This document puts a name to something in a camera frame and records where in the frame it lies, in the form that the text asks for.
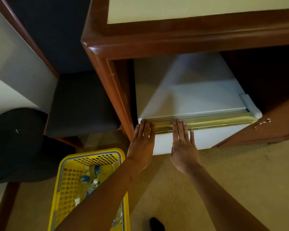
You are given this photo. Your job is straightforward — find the person's right hand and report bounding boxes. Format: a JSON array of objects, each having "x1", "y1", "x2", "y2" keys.
[{"x1": 170, "y1": 119, "x2": 202, "y2": 175}]

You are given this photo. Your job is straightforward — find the person's left hand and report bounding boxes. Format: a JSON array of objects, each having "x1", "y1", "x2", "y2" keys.
[{"x1": 126, "y1": 120, "x2": 156, "y2": 171}]

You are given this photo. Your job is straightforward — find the white mini fridge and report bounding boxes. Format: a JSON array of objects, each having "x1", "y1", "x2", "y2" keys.
[{"x1": 134, "y1": 52, "x2": 263, "y2": 156}]

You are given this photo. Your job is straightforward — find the person's left forearm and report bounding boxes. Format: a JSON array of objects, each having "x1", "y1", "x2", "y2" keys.
[{"x1": 55, "y1": 158, "x2": 146, "y2": 231}]

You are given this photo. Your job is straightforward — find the person's right forearm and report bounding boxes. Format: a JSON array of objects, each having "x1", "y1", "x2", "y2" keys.
[{"x1": 186, "y1": 164, "x2": 271, "y2": 231}]

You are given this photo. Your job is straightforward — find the clear plastic water bottle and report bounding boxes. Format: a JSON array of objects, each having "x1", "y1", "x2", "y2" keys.
[
  {"x1": 111, "y1": 204, "x2": 124, "y2": 227},
  {"x1": 94, "y1": 163, "x2": 121, "y2": 184},
  {"x1": 86, "y1": 178, "x2": 100, "y2": 197},
  {"x1": 79, "y1": 166, "x2": 91, "y2": 194}
]

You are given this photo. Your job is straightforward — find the wooden chair with dark seat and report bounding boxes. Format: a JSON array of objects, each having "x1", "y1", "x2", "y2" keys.
[{"x1": 5, "y1": 0, "x2": 123, "y2": 149}]

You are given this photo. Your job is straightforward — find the brown wooden cabinet door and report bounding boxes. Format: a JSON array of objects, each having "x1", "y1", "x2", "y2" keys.
[{"x1": 213, "y1": 92, "x2": 289, "y2": 148}]

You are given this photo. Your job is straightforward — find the yellow plastic basket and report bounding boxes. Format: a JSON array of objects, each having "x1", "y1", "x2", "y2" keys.
[{"x1": 48, "y1": 148, "x2": 131, "y2": 231}]

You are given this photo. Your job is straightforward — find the brown wooden cabinet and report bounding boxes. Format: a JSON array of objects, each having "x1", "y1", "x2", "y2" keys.
[{"x1": 81, "y1": 0, "x2": 289, "y2": 148}]

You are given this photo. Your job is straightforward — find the black shoe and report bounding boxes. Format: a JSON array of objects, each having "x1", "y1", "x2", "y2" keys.
[{"x1": 149, "y1": 217, "x2": 166, "y2": 231}]

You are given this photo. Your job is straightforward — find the black round stool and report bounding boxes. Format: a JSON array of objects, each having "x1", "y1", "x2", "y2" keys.
[{"x1": 0, "y1": 108, "x2": 76, "y2": 185}]

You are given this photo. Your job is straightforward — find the wooden desk with white panel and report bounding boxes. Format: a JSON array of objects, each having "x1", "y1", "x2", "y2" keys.
[{"x1": 0, "y1": 0, "x2": 60, "y2": 231}]

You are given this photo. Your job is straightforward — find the metal cabinet door handle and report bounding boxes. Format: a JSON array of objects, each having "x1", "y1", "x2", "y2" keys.
[{"x1": 253, "y1": 118, "x2": 271, "y2": 130}]

